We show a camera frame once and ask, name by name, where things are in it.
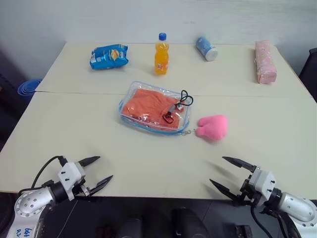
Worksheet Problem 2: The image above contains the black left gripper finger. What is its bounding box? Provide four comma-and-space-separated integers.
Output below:
89, 175, 114, 194
78, 156, 101, 167

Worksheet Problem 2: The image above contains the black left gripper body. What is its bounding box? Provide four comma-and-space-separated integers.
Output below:
72, 162, 92, 198

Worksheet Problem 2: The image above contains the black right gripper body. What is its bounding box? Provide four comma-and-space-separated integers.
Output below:
232, 165, 261, 207

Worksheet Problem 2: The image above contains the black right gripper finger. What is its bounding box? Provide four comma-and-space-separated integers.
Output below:
222, 156, 256, 172
209, 179, 240, 202

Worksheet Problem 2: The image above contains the clear pouch with orange cloth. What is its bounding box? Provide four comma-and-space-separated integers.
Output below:
116, 80, 190, 137

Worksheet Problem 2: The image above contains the orange cloth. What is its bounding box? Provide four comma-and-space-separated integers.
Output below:
121, 89, 185, 131

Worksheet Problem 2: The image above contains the blue chips bag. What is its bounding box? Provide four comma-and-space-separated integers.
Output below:
89, 43, 130, 71

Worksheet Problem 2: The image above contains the pink plush charm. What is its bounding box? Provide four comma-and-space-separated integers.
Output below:
195, 114, 229, 144

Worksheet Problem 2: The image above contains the blue ribbed round container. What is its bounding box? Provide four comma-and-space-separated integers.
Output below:
17, 78, 43, 96

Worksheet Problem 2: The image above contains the pink patterned box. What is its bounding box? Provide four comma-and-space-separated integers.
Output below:
254, 39, 278, 85

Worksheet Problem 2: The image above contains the black chair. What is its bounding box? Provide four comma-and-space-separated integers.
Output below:
298, 48, 317, 104

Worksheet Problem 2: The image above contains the blue drink can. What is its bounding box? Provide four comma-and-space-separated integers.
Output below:
195, 36, 219, 62

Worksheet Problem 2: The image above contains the orange soda bottle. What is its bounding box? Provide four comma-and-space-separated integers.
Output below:
154, 32, 170, 76

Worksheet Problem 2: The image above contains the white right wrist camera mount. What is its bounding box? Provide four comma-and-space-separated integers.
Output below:
248, 169, 276, 207

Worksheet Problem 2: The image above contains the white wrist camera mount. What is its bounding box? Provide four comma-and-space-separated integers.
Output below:
248, 169, 276, 207
57, 161, 87, 201

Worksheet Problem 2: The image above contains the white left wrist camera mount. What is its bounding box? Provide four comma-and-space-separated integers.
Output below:
57, 161, 87, 201

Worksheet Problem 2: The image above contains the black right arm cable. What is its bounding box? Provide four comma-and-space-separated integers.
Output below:
249, 204, 273, 238

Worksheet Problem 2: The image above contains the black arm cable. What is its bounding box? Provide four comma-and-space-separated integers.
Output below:
249, 204, 273, 238
31, 155, 68, 189

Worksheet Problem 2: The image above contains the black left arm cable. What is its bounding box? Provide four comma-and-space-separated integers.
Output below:
31, 155, 68, 189

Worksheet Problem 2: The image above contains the silver keychain chain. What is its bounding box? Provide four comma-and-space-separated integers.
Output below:
182, 128, 199, 137

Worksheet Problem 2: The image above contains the black lanyard with clip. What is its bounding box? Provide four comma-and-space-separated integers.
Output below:
161, 89, 195, 124

